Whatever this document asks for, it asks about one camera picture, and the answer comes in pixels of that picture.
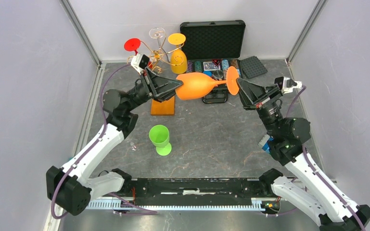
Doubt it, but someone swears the clear round dealer button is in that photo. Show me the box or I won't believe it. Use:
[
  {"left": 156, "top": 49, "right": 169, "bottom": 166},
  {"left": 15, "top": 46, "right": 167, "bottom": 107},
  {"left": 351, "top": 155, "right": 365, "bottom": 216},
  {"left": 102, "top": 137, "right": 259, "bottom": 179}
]
[{"left": 212, "top": 70, "right": 224, "bottom": 81}]

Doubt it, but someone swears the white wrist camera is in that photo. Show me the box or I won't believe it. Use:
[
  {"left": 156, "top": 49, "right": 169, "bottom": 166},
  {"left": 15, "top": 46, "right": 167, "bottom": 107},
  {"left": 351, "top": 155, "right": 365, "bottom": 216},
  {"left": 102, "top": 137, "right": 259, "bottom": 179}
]
[
  {"left": 130, "top": 53, "right": 150, "bottom": 75},
  {"left": 274, "top": 77, "right": 303, "bottom": 94}
]

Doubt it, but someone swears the clear wine glass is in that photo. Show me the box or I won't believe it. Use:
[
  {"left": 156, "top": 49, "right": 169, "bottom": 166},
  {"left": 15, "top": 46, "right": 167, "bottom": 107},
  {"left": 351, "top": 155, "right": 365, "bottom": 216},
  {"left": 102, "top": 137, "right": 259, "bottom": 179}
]
[
  {"left": 148, "top": 27, "right": 166, "bottom": 58},
  {"left": 130, "top": 142, "right": 137, "bottom": 151}
]

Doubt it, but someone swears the black foam pad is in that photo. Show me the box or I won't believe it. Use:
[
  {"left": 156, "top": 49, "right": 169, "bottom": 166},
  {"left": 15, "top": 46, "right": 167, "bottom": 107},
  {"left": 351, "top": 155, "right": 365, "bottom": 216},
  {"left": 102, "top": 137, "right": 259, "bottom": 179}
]
[{"left": 239, "top": 56, "right": 268, "bottom": 79}]

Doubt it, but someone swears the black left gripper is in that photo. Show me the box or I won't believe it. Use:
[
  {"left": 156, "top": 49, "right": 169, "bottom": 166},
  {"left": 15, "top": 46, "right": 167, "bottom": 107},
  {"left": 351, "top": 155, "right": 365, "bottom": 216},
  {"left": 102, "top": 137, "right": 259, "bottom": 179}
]
[{"left": 125, "top": 66, "right": 186, "bottom": 113}]

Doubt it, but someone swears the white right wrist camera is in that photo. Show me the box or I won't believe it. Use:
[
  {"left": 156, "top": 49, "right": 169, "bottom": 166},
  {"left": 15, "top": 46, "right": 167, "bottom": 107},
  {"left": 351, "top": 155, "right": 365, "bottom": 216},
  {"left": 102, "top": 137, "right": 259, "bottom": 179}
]
[{"left": 274, "top": 77, "right": 303, "bottom": 94}]

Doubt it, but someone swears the red wine glass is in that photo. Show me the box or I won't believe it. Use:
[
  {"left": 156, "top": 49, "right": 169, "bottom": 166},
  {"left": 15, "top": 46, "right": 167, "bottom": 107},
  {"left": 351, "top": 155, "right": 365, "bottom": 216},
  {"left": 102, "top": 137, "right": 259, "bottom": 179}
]
[{"left": 123, "top": 38, "right": 142, "bottom": 55}]

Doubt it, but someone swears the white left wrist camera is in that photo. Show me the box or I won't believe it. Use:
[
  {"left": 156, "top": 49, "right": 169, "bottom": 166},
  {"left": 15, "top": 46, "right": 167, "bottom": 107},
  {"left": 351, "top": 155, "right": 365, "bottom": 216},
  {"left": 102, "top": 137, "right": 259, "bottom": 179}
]
[{"left": 130, "top": 53, "right": 150, "bottom": 75}]

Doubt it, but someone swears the blue green block stack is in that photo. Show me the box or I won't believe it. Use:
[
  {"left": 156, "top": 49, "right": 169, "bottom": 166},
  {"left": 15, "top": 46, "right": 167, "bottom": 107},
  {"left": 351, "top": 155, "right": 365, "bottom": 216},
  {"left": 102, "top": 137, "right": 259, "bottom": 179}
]
[{"left": 258, "top": 134, "right": 272, "bottom": 154}]

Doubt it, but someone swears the blue playing card deck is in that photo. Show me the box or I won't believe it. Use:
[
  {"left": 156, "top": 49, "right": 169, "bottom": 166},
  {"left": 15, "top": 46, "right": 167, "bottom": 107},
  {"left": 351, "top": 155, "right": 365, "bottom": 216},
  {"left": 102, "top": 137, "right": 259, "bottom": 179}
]
[{"left": 203, "top": 61, "right": 221, "bottom": 71}]

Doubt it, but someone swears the blue round chip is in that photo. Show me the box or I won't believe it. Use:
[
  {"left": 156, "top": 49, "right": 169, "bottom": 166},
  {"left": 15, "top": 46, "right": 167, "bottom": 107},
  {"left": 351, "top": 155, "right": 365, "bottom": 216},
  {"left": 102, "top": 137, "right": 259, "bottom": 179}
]
[{"left": 203, "top": 71, "right": 212, "bottom": 77}]

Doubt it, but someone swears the gold wire rack wooden base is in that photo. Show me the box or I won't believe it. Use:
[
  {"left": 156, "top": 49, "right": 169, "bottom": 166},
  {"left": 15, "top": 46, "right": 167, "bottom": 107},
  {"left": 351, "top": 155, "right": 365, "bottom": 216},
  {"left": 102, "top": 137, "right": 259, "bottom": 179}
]
[{"left": 127, "top": 38, "right": 187, "bottom": 116}]

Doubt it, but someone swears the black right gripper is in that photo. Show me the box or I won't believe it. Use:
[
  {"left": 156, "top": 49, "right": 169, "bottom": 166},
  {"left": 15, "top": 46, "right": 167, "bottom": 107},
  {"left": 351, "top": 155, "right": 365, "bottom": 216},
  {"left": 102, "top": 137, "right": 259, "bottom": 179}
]
[{"left": 234, "top": 77, "right": 283, "bottom": 138}]

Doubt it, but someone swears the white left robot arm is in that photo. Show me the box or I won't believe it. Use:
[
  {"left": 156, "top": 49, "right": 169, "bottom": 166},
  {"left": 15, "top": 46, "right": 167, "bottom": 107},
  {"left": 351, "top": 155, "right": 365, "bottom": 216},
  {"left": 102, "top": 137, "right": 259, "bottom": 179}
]
[{"left": 46, "top": 68, "right": 184, "bottom": 219}]

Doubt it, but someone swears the yellow wine glass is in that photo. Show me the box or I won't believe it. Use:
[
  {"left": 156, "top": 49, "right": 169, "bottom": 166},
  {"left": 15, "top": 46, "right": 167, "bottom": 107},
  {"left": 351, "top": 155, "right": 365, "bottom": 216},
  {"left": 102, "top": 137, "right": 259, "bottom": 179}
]
[{"left": 168, "top": 33, "right": 187, "bottom": 74}]

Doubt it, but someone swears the black poker chip case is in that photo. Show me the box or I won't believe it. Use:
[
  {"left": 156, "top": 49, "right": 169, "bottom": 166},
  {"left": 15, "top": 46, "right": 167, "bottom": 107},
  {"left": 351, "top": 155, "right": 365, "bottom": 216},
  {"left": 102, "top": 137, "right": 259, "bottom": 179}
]
[{"left": 180, "top": 20, "right": 246, "bottom": 103}]

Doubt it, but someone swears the orange wine glass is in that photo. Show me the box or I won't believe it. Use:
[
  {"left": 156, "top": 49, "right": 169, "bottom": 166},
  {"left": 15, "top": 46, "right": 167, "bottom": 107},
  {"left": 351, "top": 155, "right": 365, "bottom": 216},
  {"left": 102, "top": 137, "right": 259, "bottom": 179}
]
[{"left": 175, "top": 66, "right": 239, "bottom": 101}]

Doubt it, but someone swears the green wine glass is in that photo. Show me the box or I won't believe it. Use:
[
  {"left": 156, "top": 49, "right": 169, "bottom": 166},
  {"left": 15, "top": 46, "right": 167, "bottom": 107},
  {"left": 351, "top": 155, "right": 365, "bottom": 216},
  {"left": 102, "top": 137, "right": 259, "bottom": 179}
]
[{"left": 148, "top": 125, "right": 172, "bottom": 156}]

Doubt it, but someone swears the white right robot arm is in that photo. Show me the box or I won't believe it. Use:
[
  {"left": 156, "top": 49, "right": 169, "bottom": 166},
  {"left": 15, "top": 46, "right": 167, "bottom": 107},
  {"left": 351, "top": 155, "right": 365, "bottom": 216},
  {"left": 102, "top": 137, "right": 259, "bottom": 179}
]
[{"left": 236, "top": 77, "right": 370, "bottom": 231}]

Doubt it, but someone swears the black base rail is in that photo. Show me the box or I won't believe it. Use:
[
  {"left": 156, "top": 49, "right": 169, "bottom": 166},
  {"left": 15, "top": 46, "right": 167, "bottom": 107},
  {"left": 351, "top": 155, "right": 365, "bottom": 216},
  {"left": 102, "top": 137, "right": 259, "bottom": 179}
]
[{"left": 115, "top": 178, "right": 277, "bottom": 206}]

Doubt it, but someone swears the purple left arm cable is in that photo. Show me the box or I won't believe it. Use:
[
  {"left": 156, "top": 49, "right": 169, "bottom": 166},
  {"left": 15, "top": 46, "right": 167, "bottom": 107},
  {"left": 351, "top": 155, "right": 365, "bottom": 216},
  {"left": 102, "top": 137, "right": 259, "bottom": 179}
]
[{"left": 50, "top": 65, "right": 159, "bottom": 220}]

